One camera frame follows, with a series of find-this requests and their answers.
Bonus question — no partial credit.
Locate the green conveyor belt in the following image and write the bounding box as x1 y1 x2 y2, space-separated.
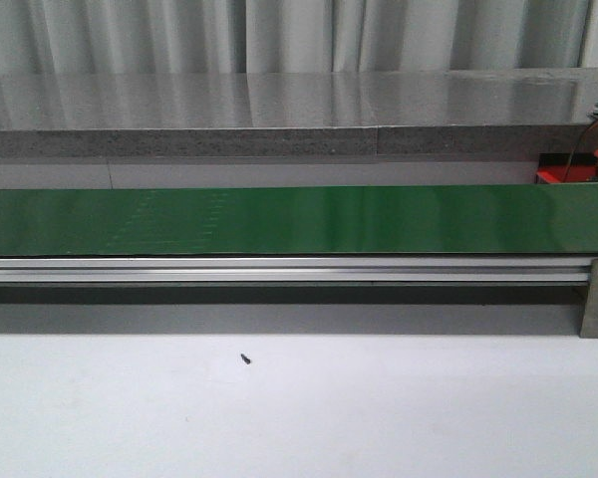
0 184 598 257

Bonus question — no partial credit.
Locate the red plastic bin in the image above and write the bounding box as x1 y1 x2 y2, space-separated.
536 153 596 184

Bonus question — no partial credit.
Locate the grey stone counter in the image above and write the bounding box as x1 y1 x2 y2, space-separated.
0 68 598 157

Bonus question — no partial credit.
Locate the white pleated curtain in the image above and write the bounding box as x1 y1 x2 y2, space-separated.
0 1 591 75

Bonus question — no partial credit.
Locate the aluminium conveyor rail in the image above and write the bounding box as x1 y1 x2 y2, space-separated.
0 256 593 284

